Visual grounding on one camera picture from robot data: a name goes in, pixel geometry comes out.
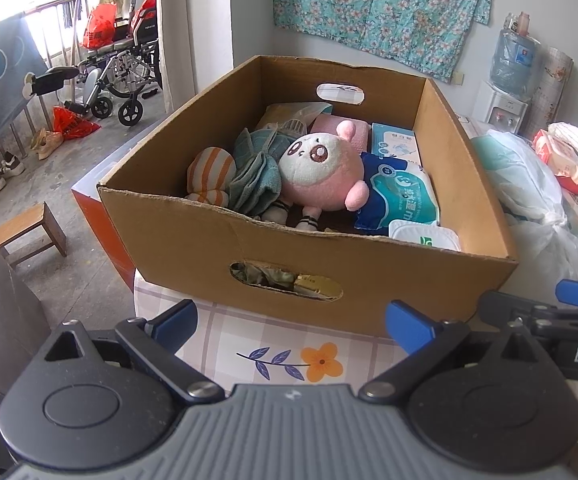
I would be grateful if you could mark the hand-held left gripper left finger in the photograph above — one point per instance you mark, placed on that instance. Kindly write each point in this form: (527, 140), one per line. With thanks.
(176, 322)

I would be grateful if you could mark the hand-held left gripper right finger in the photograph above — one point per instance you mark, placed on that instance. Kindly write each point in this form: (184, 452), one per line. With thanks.
(409, 325)

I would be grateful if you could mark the cardboard box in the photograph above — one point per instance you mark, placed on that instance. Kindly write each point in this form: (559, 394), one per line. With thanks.
(419, 290)

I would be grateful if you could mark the blue wet wipes pack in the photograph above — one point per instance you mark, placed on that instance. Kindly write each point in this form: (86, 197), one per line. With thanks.
(399, 190)

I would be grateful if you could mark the orange striped plush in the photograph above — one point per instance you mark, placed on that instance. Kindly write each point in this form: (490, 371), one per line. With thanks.
(209, 170)

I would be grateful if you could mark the teal knitted cloth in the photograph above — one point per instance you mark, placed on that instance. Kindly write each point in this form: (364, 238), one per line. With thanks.
(256, 175)

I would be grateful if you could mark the pink plush toy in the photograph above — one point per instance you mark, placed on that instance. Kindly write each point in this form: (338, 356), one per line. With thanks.
(314, 165)

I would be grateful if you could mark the pink bubble wrap pouch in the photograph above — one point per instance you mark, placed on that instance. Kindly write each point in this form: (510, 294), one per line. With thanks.
(325, 124)

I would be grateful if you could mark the white wipes pack green print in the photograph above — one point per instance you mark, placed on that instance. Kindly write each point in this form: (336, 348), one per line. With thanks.
(419, 235)

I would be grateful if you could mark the orange printed carton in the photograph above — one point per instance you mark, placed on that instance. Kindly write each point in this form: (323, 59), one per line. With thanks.
(104, 230)

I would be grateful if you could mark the white plastic bag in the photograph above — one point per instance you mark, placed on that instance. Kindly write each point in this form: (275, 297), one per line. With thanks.
(524, 185)

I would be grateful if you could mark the red pink tissue pack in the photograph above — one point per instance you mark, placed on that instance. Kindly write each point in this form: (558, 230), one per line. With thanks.
(564, 160)

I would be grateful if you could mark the dark grey panel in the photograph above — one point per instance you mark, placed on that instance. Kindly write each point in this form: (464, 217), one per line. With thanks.
(14, 320)

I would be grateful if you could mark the wooden stool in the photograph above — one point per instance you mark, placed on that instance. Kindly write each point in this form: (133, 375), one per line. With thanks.
(24, 222)

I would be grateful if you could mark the light blue mask box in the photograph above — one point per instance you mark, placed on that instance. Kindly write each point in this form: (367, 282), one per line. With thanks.
(394, 142)

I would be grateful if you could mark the white water dispenser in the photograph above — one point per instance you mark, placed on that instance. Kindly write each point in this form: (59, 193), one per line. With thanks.
(499, 110)

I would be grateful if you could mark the beige shoe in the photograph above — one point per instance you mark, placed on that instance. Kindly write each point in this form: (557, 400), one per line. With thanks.
(39, 141)
(53, 146)

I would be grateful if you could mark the red plastic bag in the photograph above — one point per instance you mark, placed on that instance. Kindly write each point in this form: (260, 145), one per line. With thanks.
(71, 122)
(100, 30)

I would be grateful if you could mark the beige green packet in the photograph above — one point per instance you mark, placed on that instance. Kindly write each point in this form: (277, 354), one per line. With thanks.
(289, 115)

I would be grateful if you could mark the wheelchair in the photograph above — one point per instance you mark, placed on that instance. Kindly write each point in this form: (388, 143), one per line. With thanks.
(119, 65)

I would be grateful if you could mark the black padded seat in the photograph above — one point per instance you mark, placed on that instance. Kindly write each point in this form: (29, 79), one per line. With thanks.
(54, 77)

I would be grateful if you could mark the white wall socket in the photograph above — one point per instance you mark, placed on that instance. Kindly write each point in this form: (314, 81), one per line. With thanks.
(457, 78)

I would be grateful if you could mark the floral teal wall cloth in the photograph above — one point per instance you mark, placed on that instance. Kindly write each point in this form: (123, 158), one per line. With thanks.
(379, 10)

